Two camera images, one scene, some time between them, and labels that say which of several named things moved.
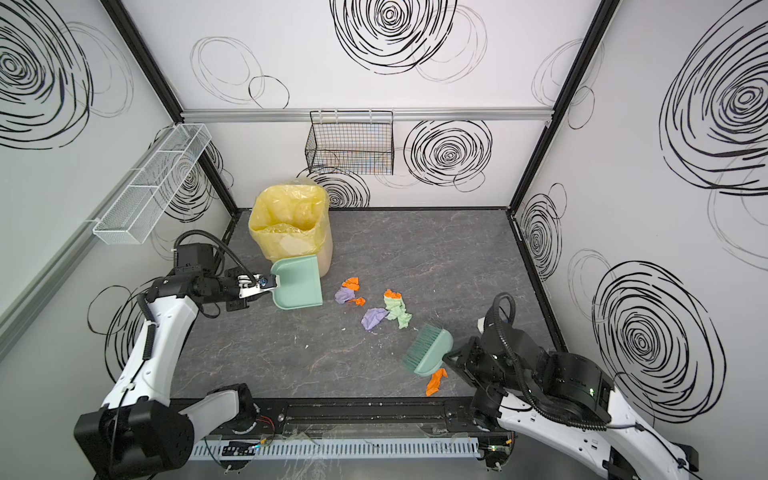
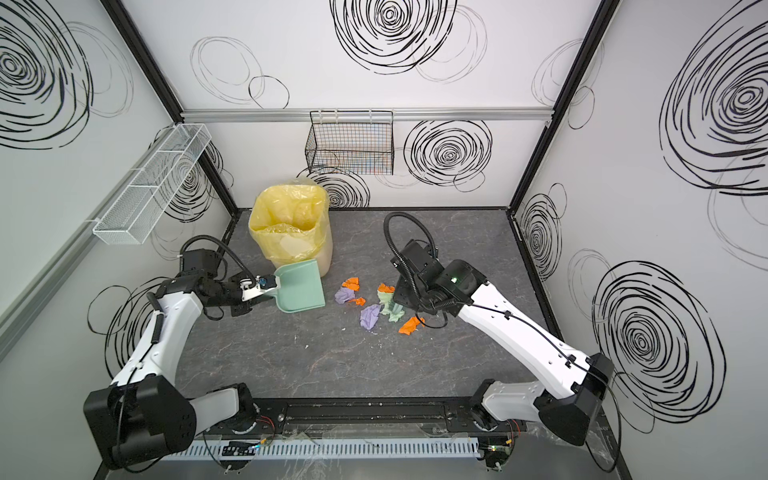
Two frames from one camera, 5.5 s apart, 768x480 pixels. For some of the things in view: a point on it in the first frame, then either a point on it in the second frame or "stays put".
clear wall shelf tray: [137, 211] stays put
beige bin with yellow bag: [292, 220] stays put
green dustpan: [299, 282] stays put
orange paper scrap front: [435, 382] to [411, 325]
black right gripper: [466, 354] to [414, 298]
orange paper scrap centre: [352, 283] stays put
